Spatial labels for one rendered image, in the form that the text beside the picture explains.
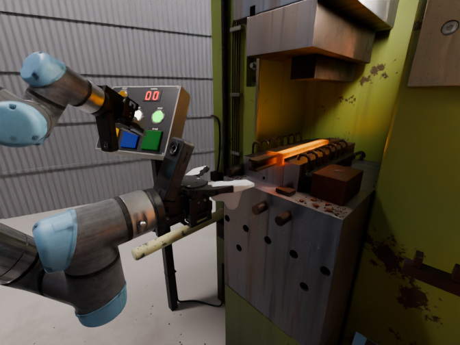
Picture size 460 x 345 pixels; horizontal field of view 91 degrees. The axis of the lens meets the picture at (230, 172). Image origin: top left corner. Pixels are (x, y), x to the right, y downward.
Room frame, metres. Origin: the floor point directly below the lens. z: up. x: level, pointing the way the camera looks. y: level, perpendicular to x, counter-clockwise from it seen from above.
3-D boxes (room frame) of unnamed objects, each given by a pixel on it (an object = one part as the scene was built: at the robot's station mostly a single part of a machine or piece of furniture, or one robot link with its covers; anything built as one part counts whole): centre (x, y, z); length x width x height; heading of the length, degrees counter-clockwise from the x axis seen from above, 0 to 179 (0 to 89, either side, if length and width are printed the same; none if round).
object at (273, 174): (0.79, -0.27, 0.96); 0.42 x 0.20 x 0.09; 134
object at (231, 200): (0.42, -0.01, 0.97); 0.09 x 0.03 x 0.06; 98
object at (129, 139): (0.87, 0.38, 1.01); 0.07 x 0.05 x 0.07; 69
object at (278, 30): (0.79, -0.27, 1.32); 0.42 x 0.20 x 0.10; 134
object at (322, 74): (0.80, -0.31, 1.24); 0.30 x 0.07 x 0.06; 134
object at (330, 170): (0.56, -0.28, 0.95); 0.12 x 0.09 x 0.07; 134
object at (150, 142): (0.83, 0.29, 1.01); 0.07 x 0.05 x 0.07; 69
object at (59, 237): (0.29, 0.21, 0.97); 0.11 x 0.08 x 0.09; 134
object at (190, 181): (0.40, 0.10, 0.97); 0.12 x 0.08 x 0.09; 134
